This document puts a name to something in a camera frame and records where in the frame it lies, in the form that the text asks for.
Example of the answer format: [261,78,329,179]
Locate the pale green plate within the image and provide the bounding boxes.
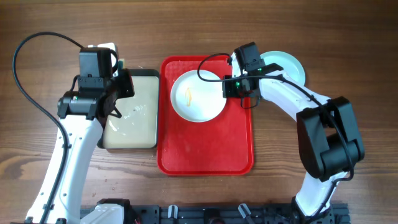
[261,51,306,85]

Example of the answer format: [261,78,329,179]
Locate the white plate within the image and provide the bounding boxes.
[170,70,226,123]

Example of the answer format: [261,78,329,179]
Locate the green and yellow sponge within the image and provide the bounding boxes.
[118,58,125,70]

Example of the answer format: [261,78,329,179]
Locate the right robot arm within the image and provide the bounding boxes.
[223,42,364,223]

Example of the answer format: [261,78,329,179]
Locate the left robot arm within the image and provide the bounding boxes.
[25,43,134,223]

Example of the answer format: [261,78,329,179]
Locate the red plastic tray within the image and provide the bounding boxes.
[157,55,254,176]

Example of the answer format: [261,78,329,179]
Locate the black tray with soapy water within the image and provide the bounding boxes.
[98,69,160,149]

